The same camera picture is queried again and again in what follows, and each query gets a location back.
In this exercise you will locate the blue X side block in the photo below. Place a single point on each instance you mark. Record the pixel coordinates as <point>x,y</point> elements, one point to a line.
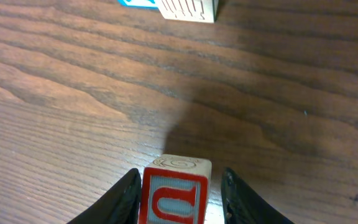
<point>146,4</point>

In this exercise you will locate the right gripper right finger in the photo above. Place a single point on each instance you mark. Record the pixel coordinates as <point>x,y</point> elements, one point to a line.
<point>243,205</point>

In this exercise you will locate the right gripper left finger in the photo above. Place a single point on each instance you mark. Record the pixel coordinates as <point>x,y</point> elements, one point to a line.
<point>119,205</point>

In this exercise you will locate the plain hand sign block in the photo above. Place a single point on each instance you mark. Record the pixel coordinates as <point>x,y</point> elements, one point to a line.
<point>189,10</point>

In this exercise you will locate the red letter U block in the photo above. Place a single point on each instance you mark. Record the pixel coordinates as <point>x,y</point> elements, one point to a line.
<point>175,190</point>

